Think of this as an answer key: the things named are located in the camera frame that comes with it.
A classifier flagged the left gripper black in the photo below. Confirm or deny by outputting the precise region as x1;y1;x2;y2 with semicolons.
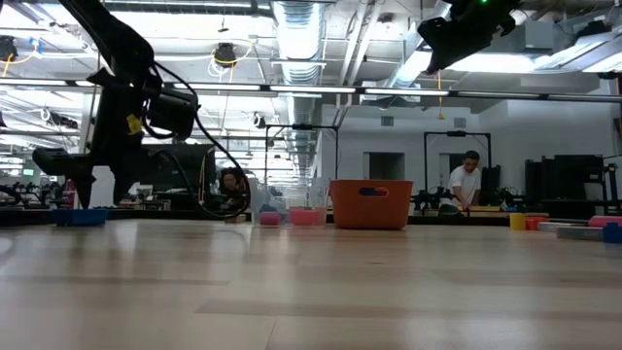
31;82;164;210

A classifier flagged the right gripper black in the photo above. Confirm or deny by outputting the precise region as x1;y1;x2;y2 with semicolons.
417;0;524;75

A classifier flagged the large blue building brick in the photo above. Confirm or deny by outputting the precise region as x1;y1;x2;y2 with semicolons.
602;222;622;244
52;207;109;228

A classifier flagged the large red wooden block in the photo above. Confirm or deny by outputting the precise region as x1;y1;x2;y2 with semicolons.
588;215;622;228

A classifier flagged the white building column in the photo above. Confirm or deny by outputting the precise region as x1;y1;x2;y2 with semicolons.
77;91;121;210

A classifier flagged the ceiling light panel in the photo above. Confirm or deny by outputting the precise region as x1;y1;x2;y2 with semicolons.
446;51;555;75

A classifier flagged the black monitor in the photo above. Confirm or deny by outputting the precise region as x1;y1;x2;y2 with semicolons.
139;142;218;194

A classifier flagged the person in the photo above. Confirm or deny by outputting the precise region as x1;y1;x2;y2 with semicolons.
438;149;483;216
217;166;250;211

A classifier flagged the black ceiling device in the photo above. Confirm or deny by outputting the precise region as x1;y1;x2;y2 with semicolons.
0;35;19;63

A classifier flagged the black equipment rack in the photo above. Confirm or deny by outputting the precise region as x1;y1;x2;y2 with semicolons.
523;154;606;216

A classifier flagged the orange plastic bin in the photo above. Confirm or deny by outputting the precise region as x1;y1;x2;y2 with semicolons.
328;179;415;230

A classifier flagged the silver ceiling air duct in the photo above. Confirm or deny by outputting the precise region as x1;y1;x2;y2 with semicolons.
386;28;438;89
270;0;326;181

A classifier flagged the hanging orange cable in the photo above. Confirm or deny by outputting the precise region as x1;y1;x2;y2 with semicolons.
435;70;447;122

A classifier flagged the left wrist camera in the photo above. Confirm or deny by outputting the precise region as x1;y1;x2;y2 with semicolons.
144;88;200;141

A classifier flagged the black gantry frame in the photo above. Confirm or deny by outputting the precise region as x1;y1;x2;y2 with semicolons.
263;122;340;189
423;129;493;195

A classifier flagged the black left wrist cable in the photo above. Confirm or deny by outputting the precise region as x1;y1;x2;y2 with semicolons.
140;61;253;221

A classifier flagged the black overhead camera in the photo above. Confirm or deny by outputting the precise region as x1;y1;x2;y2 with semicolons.
212;41;239;69

